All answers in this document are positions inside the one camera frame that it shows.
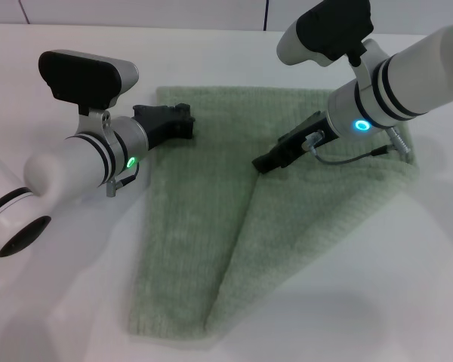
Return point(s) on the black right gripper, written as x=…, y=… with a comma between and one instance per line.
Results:
x=302, y=145

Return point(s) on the green terry towel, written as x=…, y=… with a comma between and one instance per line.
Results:
x=196, y=211

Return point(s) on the left silver camera bracket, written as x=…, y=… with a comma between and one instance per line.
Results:
x=100, y=126

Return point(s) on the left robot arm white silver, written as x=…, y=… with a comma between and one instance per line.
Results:
x=71, y=162

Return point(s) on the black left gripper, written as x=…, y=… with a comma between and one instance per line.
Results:
x=156, y=124

